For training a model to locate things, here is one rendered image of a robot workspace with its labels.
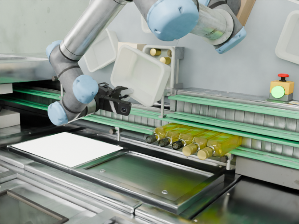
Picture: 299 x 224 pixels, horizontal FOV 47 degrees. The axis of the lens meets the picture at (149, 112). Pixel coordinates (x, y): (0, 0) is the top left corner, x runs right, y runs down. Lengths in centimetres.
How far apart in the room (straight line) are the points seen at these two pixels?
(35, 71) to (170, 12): 132
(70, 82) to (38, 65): 98
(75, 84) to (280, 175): 81
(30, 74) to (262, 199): 134
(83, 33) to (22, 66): 99
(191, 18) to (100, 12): 26
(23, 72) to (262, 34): 122
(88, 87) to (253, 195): 69
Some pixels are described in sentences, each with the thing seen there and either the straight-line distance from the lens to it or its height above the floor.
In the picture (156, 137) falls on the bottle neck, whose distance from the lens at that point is 130.
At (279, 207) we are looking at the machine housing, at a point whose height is 104.
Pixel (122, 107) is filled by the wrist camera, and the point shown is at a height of 125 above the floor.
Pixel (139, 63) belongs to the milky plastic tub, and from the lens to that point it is 137.
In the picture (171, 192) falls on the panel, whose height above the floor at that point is 123.
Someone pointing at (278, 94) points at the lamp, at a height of 85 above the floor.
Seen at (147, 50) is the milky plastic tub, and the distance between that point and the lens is 164.
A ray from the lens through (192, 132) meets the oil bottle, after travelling 130.
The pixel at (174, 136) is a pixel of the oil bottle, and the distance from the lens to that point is 128.
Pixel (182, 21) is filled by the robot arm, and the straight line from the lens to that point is 83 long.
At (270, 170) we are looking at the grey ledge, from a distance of 139.
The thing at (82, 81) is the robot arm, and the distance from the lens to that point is 103.
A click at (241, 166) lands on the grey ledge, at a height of 88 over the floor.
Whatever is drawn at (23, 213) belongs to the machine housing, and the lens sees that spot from 117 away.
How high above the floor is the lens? 214
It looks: 52 degrees down
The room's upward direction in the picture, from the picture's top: 105 degrees counter-clockwise
